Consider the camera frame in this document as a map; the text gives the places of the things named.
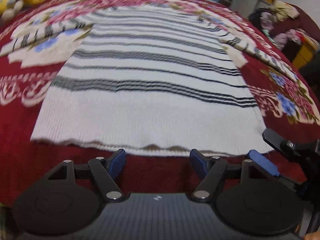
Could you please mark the black garment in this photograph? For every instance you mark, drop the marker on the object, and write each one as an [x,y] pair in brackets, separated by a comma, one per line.
[258,17]

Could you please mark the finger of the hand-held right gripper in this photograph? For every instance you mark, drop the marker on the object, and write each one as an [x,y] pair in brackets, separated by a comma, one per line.
[263,161]
[275,140]

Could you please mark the pink padded jacket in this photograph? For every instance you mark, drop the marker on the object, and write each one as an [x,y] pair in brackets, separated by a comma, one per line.
[285,38]

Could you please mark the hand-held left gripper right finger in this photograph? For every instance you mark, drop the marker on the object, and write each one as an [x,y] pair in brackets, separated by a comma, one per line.
[198,163]

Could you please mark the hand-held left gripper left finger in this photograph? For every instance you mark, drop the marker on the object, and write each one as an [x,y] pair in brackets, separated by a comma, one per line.
[117,162]

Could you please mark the striped white sweater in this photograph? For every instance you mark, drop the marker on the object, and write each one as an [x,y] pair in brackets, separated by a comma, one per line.
[150,115]

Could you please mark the red floral blanket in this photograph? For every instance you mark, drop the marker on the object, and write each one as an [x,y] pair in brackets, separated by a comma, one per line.
[25,120]

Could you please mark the black pants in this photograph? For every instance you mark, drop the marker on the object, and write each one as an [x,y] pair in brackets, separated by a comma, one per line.
[311,70]

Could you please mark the cream cloth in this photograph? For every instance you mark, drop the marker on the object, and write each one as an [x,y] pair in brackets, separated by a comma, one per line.
[285,10]

